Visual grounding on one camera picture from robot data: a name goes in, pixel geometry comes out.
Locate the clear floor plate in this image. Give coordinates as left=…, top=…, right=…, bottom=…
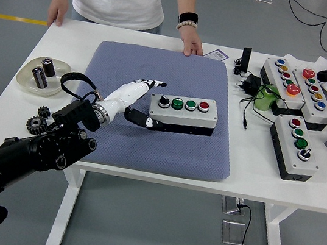
left=219, top=219, right=250, bottom=245

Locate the dark cylinder capacitor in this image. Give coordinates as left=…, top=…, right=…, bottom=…
left=40, top=57, right=58, bottom=79
left=30, top=66, right=51, bottom=90

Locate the grey four-button control box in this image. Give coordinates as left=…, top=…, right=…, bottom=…
left=146, top=90, right=220, bottom=140

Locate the beige shallow dish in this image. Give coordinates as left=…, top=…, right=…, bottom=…
left=13, top=52, right=74, bottom=101

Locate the green plastic cup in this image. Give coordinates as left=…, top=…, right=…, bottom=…
left=252, top=83, right=281, bottom=113

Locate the thin black coiled cable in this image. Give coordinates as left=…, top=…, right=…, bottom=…
left=231, top=56, right=245, bottom=77

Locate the beaded bracelet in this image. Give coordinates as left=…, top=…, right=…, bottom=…
left=175, top=19, right=199, bottom=32

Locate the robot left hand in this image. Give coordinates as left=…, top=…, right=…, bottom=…
left=99, top=72, right=171, bottom=133

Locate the five-button box blue button end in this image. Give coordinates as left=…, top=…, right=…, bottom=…
left=254, top=55, right=312, bottom=120

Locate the black power adapter plug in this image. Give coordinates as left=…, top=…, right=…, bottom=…
left=233, top=72, right=263, bottom=97

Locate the under-table control bracket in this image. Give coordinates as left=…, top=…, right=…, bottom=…
left=220, top=195, right=245, bottom=217

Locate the person's left hand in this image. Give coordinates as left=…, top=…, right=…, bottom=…
left=175, top=25, right=208, bottom=59

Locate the four-button box with selector switch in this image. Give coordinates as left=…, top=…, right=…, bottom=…
left=262, top=112, right=327, bottom=185

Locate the grey-blue textured mat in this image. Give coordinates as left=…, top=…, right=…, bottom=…
left=64, top=36, right=247, bottom=185

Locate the purple-bordered label card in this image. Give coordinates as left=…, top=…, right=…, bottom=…
left=203, top=47, right=230, bottom=62

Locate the white paper sheet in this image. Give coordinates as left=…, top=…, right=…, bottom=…
left=279, top=52, right=303, bottom=71

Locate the black wrist watch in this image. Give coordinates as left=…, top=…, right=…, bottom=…
left=177, top=10, right=200, bottom=27

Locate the large black gear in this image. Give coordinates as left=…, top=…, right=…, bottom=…
left=24, top=114, right=50, bottom=138

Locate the black adapter cord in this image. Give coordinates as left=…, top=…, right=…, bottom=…
left=235, top=80, right=283, bottom=135

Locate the black cable under table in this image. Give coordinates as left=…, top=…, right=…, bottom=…
left=231, top=203, right=254, bottom=245

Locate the five-button box red mushroom end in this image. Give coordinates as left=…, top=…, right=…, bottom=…
left=284, top=65, right=327, bottom=133

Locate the person's right hand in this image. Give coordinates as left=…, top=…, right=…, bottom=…
left=45, top=0, right=70, bottom=28

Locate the black upright device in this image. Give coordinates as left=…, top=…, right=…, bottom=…
left=239, top=46, right=253, bottom=74

